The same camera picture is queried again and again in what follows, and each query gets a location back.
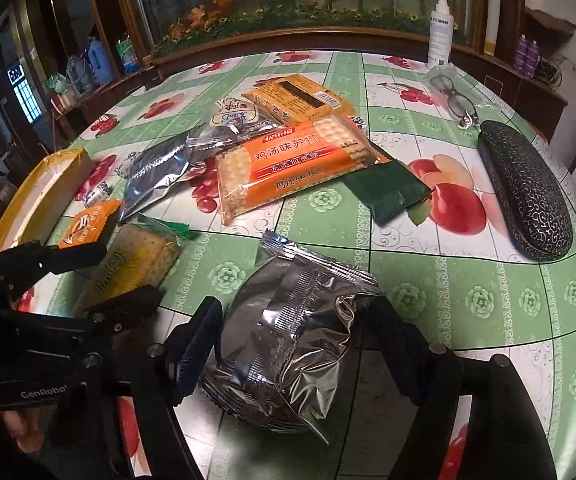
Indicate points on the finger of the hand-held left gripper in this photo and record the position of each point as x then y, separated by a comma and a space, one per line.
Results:
123, 306
68, 257

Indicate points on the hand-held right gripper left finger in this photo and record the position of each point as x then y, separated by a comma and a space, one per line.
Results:
200, 350

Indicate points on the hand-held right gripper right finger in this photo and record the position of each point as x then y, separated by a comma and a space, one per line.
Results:
393, 355

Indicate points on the small orange snack packet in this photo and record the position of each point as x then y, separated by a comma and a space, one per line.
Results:
90, 225

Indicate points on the green yellow cracker packet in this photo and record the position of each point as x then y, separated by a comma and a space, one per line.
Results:
133, 260

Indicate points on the yellow cardboard box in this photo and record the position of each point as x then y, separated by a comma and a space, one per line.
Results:
28, 195

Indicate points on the silver foil snack packet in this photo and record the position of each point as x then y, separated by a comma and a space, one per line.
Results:
288, 330
160, 175

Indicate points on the dark green snack packet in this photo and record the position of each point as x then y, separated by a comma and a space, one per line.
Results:
388, 190

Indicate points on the large orange cracker packet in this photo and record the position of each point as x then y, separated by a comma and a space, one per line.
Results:
288, 170

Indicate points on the white snack packet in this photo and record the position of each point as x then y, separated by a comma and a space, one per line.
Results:
233, 115

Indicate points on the orange packet with dark label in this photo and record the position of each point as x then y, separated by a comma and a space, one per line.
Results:
298, 97

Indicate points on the person's left hand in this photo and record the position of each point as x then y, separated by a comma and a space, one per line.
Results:
23, 427

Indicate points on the small silver wrapped candy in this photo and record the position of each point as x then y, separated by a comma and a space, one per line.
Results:
95, 194
467, 121

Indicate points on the green fruit print tablecloth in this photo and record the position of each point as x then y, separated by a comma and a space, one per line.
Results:
468, 285

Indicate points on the orange and white box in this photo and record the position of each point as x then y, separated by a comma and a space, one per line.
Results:
65, 101

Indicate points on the barred window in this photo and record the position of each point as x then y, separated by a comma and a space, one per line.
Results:
24, 102

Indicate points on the green plastic bag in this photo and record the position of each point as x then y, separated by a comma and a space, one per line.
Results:
56, 83

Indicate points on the blue thermos flask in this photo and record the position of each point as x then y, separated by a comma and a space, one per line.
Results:
95, 62

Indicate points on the small dark jar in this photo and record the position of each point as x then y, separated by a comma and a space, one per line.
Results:
152, 78

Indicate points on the dark patterned glasses case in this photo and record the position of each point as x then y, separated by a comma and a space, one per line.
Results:
523, 190

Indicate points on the eyeglasses in clear bag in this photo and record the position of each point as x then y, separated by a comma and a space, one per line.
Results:
450, 97

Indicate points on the wooden partition cabinet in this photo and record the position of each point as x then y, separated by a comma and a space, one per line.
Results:
288, 44

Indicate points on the white spray bottle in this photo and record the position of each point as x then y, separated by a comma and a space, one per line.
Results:
440, 35

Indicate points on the purple bottle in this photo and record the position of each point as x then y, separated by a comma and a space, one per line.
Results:
522, 54
533, 57

